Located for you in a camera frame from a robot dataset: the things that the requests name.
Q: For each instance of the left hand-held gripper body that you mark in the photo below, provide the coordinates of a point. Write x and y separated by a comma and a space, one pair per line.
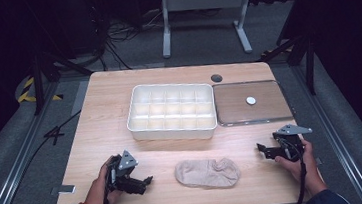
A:
122, 174

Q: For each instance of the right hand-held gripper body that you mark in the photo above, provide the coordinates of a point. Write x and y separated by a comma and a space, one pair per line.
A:
289, 145

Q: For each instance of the beige sock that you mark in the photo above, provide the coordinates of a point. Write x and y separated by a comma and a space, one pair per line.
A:
207, 173

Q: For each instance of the white divided storage box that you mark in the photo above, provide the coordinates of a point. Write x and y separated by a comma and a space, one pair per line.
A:
171, 111

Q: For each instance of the person's left hand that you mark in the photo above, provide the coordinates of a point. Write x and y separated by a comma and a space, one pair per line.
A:
99, 192

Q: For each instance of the person's right hand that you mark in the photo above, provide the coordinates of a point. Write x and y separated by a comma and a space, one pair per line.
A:
304, 173

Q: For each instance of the grey tape piece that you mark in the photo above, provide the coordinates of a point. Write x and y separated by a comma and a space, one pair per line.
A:
318, 160
63, 189

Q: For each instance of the clear lid with white knob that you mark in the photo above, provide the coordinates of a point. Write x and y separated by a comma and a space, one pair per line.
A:
253, 108

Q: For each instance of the black tripod stand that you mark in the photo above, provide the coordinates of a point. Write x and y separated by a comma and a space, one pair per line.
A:
309, 59
38, 82

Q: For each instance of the yellow black floor tape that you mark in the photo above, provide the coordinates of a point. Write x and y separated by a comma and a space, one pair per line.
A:
24, 95

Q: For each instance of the aluminium floor rail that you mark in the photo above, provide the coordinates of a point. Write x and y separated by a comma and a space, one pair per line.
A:
336, 137
12, 178

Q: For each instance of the grey metal desk frame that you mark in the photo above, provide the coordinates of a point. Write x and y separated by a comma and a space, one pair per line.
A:
204, 1

